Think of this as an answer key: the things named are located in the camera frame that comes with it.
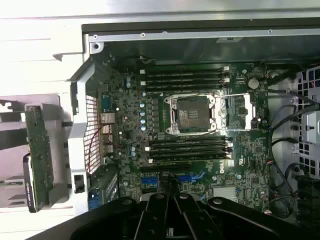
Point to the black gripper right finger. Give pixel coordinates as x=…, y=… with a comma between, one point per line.
x=195, y=220

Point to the blue expansion slot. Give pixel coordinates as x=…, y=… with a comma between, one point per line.
x=150, y=182

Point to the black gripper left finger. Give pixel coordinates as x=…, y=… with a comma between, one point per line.
x=150, y=220

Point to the open black PC case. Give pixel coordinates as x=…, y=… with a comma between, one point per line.
x=175, y=50

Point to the green Dell motherboard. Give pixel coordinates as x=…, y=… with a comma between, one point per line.
x=250, y=155

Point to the grey parts rack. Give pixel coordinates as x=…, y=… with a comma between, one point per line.
x=58, y=160

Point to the CPU socket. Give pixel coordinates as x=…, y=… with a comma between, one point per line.
x=192, y=113

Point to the black fan shroud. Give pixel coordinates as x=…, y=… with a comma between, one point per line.
x=308, y=195

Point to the metal disk bay cage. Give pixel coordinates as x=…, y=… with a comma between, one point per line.
x=310, y=130

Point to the silver socket cover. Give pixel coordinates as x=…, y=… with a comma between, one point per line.
x=222, y=112

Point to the silver chipset heatsink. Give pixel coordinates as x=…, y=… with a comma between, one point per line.
x=225, y=193

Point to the black expansion slot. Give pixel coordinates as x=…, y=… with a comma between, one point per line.
x=165, y=167

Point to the silver coin battery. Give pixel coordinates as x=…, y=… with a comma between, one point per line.
x=253, y=83

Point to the black RAM stick with label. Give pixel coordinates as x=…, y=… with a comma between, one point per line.
x=187, y=147

